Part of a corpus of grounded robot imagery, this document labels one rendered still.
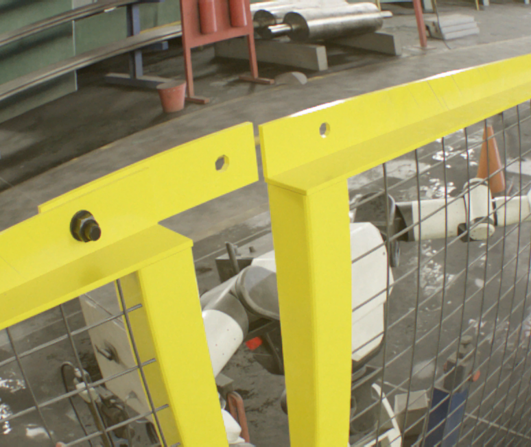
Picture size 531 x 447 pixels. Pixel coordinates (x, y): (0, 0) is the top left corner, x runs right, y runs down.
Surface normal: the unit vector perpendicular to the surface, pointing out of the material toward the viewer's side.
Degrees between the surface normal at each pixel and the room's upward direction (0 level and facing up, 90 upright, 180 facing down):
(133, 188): 90
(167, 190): 90
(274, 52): 90
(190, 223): 0
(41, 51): 90
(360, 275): 76
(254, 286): 55
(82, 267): 0
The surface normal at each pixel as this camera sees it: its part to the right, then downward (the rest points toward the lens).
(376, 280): 0.70, -0.04
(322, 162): -0.10, -0.91
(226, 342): 0.76, -0.26
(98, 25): 0.65, 0.25
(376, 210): -0.21, -0.76
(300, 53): -0.75, 0.33
